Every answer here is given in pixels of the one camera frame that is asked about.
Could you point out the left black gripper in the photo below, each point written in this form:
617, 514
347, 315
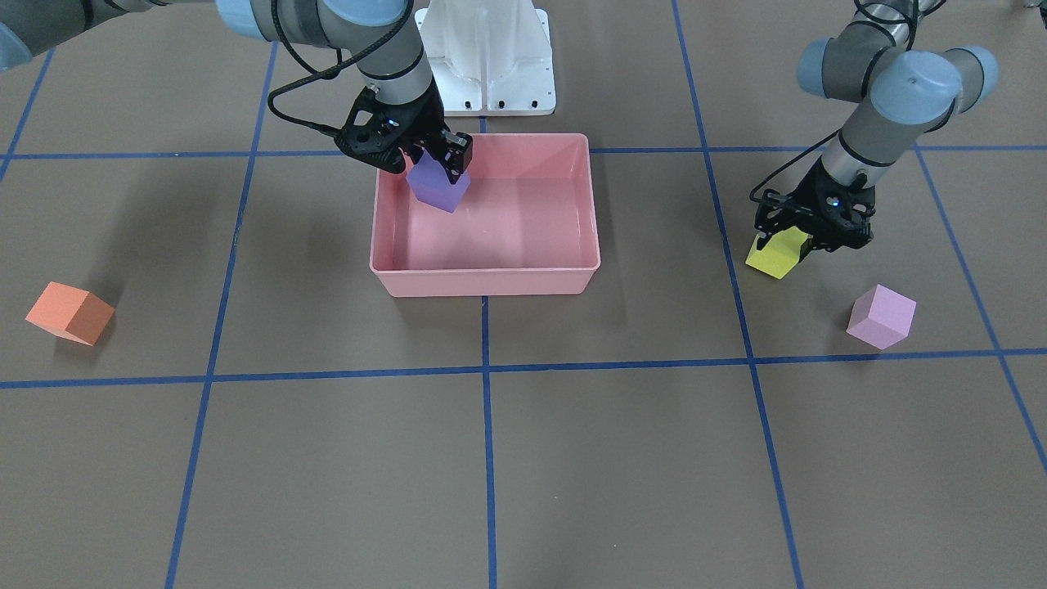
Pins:
805, 196

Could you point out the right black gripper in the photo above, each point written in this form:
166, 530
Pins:
424, 124

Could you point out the yellow foam block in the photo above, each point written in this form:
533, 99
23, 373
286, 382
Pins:
780, 256

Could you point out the purple foam block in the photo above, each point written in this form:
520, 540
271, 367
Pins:
430, 185

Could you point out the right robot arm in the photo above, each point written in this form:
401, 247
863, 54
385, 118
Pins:
378, 38

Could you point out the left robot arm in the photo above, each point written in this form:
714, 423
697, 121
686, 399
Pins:
899, 93

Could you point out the pink plastic bin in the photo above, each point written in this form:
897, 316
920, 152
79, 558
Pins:
525, 226

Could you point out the pink foam block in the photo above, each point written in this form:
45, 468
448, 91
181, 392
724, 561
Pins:
881, 317

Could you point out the orange foam block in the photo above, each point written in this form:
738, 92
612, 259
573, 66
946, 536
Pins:
70, 313

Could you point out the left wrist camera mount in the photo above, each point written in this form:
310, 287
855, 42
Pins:
777, 212

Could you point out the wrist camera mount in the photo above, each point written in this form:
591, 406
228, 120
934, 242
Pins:
371, 133
777, 212

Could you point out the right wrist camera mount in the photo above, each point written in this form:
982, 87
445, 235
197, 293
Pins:
371, 133

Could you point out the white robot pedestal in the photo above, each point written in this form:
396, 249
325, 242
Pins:
490, 58

